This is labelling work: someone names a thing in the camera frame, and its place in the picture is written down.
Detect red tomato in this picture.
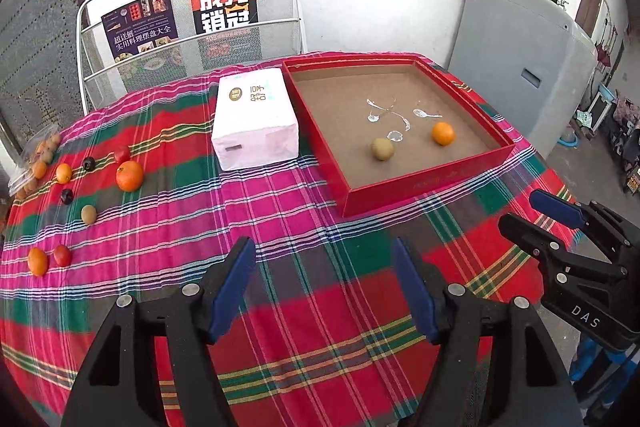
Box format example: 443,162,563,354
53,245,73,268
113,145,130,166

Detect kiwi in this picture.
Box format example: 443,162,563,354
80,205,98,225
370,138,395,161

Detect large orange tangerine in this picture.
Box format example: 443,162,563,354
116,160,144,193

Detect dark plum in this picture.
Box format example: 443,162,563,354
61,188,74,205
82,156,96,172

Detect small orange back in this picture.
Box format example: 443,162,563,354
55,162,73,185

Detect red tomato back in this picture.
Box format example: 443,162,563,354
113,145,130,166

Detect blue gloved right hand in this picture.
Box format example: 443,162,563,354
568,334,639,410

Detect plaid tablecloth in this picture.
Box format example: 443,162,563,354
1,72,570,426

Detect grey cabinet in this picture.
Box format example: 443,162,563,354
448,0,597,157

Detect red cardboard tray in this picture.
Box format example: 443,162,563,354
282,53,515,218

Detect clear plastic fruit container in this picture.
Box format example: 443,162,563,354
8,122,61,199

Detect white tissue pack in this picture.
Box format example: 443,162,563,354
212,68,299,171

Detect dark cookbook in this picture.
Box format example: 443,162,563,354
101,0,178,62

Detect white metal mesh rack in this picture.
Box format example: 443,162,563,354
75,0,307,113

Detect red black book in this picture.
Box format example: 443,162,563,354
191,0,258,35

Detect grey metal door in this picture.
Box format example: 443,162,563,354
1,0,84,147

